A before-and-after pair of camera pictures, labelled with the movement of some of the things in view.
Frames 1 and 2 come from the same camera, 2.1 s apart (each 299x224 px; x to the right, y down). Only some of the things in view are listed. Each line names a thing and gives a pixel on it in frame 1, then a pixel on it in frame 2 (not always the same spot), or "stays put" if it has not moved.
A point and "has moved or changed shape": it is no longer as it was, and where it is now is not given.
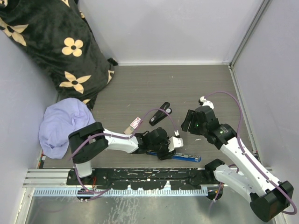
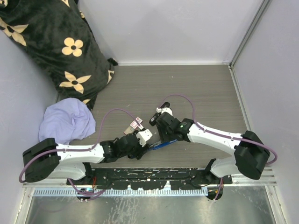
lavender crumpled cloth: x=60 y=119 stays put
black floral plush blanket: x=57 y=35 stays put
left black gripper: x=167 y=154 → x=140 y=150
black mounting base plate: x=145 y=178 stays put
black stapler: x=160 y=113 stays put
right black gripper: x=191 y=116 → x=163 y=137
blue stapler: x=181 y=156 has moved or changed shape
